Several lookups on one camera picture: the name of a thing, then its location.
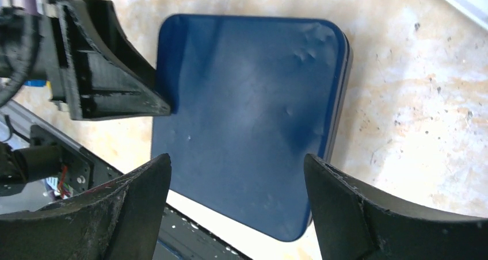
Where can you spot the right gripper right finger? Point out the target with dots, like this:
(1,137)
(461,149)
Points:
(355,220)

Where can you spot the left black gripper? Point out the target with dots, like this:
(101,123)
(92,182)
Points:
(85,56)

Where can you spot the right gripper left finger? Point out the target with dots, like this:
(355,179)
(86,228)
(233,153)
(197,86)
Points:
(119,219)

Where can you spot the dark blue box lid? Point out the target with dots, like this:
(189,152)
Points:
(247,94)

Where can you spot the dark blue chocolate box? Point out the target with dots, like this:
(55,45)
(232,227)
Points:
(338,80)

